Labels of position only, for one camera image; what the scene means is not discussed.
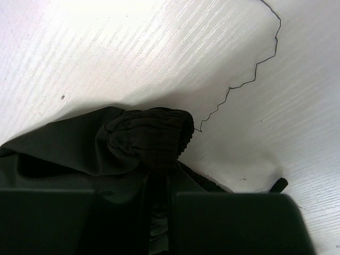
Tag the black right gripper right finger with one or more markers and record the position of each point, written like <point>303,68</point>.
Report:
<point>222,223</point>

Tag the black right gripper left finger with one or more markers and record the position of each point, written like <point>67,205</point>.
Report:
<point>73,222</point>

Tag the black trousers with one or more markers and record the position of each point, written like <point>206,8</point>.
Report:
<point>125,95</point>

